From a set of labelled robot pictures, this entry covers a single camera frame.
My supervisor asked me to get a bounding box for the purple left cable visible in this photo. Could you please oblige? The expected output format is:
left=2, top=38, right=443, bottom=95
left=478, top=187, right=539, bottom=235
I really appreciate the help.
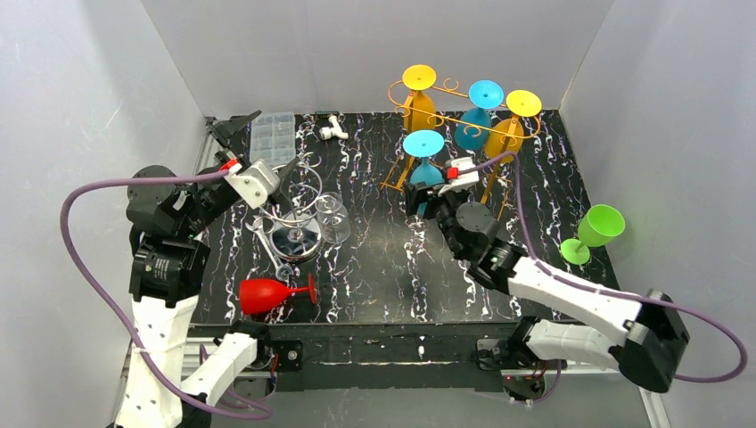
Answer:
left=60, top=169, right=275, bottom=422

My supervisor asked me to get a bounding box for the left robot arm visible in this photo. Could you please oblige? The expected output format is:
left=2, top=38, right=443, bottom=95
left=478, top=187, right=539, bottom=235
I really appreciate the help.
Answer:
left=114, top=115, right=292, bottom=427

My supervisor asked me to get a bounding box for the gold wire glass rack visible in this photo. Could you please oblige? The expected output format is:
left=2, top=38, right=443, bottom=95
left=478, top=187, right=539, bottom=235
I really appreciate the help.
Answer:
left=390, top=66, right=542, bottom=203

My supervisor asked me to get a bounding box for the orange plastic goblet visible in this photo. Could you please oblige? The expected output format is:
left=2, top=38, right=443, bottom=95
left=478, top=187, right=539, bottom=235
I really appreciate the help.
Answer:
left=402, top=64, right=437, bottom=133

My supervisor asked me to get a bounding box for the blue plastic goblet front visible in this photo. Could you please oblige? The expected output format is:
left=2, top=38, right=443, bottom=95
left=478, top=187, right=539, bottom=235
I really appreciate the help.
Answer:
left=403, top=130, right=445, bottom=217

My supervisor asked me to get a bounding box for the clear plastic organizer box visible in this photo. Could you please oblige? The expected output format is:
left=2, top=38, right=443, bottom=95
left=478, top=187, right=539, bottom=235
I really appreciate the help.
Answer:
left=250, top=111, right=296, bottom=167

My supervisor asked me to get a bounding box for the red plastic goblet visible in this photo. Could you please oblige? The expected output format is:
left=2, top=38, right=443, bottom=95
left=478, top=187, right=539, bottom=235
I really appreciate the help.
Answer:
left=239, top=274, right=316, bottom=315

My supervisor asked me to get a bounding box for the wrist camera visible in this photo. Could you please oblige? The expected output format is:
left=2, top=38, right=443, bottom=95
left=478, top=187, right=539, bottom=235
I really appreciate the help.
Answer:
left=219, top=159, right=281, bottom=209
left=438, top=157, right=480, bottom=195

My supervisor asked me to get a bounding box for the green plastic goblet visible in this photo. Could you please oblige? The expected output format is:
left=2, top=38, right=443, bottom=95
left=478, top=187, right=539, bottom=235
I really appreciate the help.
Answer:
left=560, top=204, right=626, bottom=265

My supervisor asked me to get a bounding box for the silver wire glass rack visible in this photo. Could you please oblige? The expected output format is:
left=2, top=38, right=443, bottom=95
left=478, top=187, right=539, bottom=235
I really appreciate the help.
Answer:
left=261, top=161, right=324, bottom=264

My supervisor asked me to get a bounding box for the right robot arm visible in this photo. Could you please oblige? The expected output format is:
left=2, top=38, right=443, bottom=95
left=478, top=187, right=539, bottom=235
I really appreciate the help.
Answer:
left=404, top=183, right=690, bottom=393

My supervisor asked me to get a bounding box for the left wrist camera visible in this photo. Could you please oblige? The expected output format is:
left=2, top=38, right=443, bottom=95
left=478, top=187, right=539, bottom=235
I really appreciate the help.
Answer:
left=219, top=159, right=281, bottom=209

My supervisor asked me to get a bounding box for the clear cut glass goblet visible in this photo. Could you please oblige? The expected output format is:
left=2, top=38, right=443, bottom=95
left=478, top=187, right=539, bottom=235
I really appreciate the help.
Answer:
left=315, top=192, right=350, bottom=244

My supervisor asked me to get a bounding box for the white pipe fitting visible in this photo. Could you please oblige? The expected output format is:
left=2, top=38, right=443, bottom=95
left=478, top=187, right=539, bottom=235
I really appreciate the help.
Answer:
left=319, top=115, right=349, bottom=141

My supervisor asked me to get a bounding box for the blue plastic goblet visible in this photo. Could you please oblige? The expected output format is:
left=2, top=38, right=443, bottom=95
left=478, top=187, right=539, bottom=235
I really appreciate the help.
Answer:
left=403, top=130, right=445, bottom=217
left=454, top=80, right=504, bottom=151

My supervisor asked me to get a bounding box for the yellow plastic wine glass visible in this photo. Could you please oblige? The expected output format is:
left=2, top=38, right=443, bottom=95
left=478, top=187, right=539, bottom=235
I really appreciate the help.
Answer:
left=484, top=89, right=542, bottom=164

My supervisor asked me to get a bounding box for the purple cable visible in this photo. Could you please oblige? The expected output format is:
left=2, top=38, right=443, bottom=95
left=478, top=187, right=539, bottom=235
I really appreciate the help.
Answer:
left=60, top=169, right=275, bottom=422
left=457, top=151, right=749, bottom=406

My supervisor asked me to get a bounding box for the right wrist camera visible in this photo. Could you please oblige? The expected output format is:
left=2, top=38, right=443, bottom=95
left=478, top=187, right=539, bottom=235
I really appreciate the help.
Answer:
left=438, top=157, right=480, bottom=195

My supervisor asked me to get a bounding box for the silver wrench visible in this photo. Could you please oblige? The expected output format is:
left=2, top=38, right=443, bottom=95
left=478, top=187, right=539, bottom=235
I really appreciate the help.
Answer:
left=246, top=217, right=293, bottom=283

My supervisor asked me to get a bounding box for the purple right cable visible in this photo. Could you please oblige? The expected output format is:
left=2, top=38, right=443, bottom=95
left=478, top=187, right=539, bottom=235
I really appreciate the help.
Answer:
left=457, top=151, right=749, bottom=406

